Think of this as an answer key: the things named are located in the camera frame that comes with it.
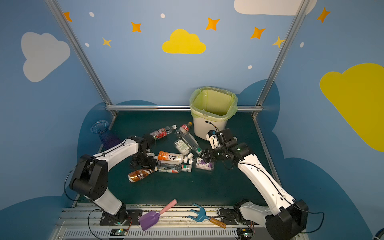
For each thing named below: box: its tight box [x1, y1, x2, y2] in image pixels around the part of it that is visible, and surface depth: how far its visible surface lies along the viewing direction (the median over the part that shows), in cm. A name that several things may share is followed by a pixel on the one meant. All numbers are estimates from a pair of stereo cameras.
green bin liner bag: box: [189, 86, 238, 121], surface depth 97 cm
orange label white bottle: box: [158, 151, 189, 164], surface depth 93 cm
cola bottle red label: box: [174, 121, 193, 138], surface depth 109 cm
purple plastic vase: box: [90, 120, 122, 151], surface depth 90 cm
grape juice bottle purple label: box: [194, 157, 215, 171], surface depth 92 cm
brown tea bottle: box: [128, 166, 159, 183], surface depth 86 cm
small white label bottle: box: [173, 139, 190, 156], surface depth 100 cm
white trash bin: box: [190, 105, 238, 140], surface depth 84 cm
